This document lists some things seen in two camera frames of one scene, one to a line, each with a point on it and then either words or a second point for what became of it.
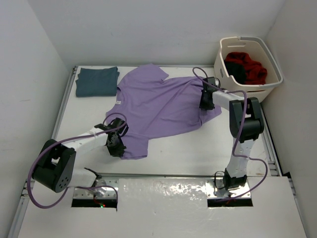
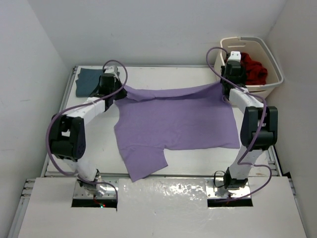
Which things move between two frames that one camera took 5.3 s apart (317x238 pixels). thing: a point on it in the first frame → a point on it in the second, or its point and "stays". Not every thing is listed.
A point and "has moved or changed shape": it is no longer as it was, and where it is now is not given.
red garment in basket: x=255 y=73 stays
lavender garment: x=153 y=106 has moved or changed shape
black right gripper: x=203 y=105 → x=224 y=67
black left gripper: x=118 y=152 → x=122 y=94
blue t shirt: x=97 y=82 stays
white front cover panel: x=170 y=208 stays
